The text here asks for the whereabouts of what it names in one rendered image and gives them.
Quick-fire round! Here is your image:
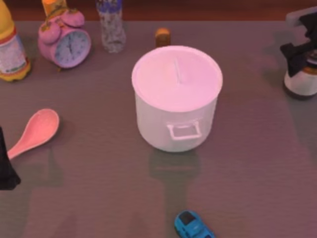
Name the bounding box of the yellow drink bottle with label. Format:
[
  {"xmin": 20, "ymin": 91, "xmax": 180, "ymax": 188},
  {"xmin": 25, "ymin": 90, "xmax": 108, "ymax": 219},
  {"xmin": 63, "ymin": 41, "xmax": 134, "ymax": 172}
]
[{"xmin": 0, "ymin": 0, "xmax": 33, "ymax": 82}]

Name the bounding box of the white kitchen pot with lid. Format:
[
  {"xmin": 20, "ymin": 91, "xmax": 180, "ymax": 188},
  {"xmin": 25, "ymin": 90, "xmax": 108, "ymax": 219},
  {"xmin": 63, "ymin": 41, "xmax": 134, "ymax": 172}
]
[{"xmin": 131, "ymin": 45, "xmax": 224, "ymax": 153}]

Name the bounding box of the small orange cylinder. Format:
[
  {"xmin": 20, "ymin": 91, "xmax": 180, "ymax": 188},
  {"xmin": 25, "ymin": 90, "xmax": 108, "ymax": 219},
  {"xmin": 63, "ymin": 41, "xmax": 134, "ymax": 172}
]
[{"xmin": 155, "ymin": 27, "xmax": 172, "ymax": 48}]

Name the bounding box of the clear plastic bottle purple print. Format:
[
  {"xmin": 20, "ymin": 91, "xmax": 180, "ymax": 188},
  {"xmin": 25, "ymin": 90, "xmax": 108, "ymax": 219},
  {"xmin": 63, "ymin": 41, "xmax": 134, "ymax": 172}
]
[{"xmin": 96, "ymin": 0, "xmax": 127, "ymax": 54}]

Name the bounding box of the blue toy car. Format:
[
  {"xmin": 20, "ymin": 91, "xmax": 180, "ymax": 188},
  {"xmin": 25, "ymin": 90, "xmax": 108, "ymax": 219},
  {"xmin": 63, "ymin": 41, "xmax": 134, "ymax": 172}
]
[{"xmin": 173, "ymin": 210, "xmax": 216, "ymax": 238}]

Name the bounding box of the pink twin-bell alarm clock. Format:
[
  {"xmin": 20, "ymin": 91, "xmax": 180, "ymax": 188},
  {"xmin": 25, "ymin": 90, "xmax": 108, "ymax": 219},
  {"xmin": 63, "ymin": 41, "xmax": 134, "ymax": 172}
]
[{"xmin": 37, "ymin": 8, "xmax": 92, "ymax": 69}]

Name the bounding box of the orange carton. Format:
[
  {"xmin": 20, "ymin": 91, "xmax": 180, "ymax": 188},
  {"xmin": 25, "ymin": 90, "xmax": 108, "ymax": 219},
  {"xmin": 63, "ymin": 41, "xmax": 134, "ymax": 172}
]
[{"xmin": 41, "ymin": 0, "xmax": 68, "ymax": 18}]

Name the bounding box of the pink plastic spoon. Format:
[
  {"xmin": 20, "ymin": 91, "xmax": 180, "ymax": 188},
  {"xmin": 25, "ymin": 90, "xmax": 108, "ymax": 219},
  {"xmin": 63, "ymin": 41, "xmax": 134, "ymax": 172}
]
[{"xmin": 6, "ymin": 108, "xmax": 60, "ymax": 160}]

